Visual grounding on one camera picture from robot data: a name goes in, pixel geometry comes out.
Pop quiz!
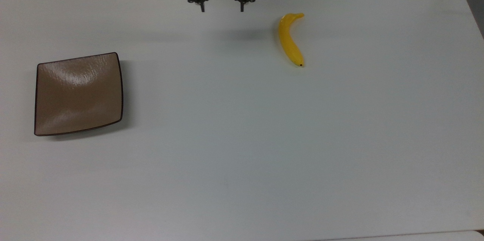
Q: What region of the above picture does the yellow banana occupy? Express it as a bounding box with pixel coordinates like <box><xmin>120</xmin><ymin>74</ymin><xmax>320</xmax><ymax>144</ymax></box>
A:
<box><xmin>279</xmin><ymin>13</ymin><xmax>305</xmax><ymax>68</ymax></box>

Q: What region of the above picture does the brown square ceramic plate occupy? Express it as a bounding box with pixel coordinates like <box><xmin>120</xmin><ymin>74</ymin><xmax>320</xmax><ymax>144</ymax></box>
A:
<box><xmin>34</xmin><ymin>52</ymin><xmax>124</xmax><ymax>137</ymax></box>

